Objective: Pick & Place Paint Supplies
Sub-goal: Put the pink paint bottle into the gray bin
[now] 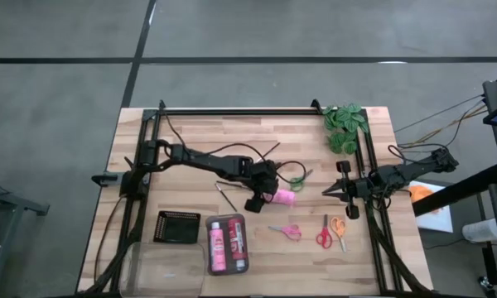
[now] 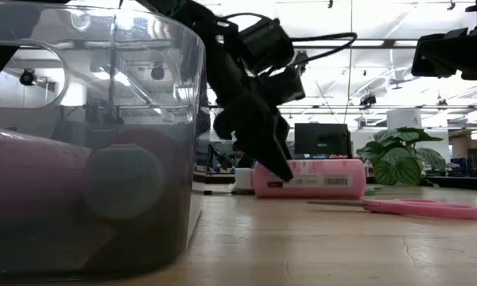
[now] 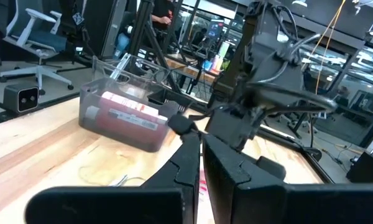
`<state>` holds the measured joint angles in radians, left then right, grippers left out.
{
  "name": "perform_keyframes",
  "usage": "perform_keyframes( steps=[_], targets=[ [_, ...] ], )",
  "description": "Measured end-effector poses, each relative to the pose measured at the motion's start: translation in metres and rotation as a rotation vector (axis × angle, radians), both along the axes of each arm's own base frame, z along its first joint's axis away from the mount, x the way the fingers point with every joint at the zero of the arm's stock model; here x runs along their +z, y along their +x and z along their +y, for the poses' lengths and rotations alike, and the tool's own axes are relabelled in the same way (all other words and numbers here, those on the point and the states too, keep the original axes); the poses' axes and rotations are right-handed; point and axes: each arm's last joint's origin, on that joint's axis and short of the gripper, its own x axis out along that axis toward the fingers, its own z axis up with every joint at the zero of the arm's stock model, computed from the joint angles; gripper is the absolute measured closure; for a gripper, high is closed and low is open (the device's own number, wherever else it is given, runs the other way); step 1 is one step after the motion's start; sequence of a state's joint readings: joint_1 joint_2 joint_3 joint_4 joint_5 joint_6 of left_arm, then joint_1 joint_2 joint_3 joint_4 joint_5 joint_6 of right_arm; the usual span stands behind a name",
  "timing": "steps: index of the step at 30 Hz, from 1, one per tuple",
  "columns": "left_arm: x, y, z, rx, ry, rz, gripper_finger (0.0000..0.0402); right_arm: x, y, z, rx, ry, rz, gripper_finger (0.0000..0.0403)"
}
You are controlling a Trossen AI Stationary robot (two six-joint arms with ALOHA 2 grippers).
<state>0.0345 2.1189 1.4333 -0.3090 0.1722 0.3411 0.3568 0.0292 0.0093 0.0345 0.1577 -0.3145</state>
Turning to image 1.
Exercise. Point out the grey translucent plastic bin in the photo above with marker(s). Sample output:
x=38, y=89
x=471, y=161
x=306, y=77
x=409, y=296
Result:
x=227, y=272

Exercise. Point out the green potted plant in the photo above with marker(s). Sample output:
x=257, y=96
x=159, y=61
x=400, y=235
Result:
x=344, y=122

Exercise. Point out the pink paint bottle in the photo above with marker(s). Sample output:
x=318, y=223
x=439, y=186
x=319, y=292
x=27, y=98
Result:
x=285, y=198
x=217, y=248

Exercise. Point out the black aluminium table frame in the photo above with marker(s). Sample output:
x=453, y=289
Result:
x=232, y=111

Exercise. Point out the thin makeup pencils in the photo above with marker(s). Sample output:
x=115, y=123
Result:
x=225, y=197

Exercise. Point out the black mesh basket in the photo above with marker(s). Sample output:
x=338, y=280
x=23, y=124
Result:
x=177, y=227

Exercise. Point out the orange object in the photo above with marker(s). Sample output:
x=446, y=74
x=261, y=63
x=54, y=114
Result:
x=422, y=193

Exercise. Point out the black slanted beam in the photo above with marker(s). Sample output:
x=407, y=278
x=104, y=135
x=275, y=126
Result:
x=459, y=190

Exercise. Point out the red scissors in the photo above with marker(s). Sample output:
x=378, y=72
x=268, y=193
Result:
x=324, y=240

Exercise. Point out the red paint bottle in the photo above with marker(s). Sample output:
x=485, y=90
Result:
x=237, y=242

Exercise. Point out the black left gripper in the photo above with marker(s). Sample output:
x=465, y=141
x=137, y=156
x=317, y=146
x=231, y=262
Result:
x=263, y=178

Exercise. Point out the pink scissors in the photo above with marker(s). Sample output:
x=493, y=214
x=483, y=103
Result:
x=292, y=232

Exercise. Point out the white paper sheet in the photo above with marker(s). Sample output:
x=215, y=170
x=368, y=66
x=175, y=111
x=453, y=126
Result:
x=439, y=219

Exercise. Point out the white paper towel roll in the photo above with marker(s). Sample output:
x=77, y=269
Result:
x=480, y=230

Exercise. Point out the clear plastic bin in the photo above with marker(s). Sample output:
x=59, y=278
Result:
x=161, y=269

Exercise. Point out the orange scissors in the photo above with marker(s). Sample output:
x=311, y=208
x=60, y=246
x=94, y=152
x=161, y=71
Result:
x=338, y=227

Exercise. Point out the green scissors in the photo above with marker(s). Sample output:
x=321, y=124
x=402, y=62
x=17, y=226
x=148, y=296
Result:
x=297, y=185

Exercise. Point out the grey metal cart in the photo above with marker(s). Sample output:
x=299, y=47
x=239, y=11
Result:
x=8, y=207

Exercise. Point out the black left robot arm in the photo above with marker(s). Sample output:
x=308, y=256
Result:
x=215, y=163

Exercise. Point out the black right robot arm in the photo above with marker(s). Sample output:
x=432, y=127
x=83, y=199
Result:
x=410, y=169

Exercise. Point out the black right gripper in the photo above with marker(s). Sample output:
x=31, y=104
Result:
x=356, y=188

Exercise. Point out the black side bracket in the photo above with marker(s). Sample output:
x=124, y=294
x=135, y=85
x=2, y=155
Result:
x=103, y=179

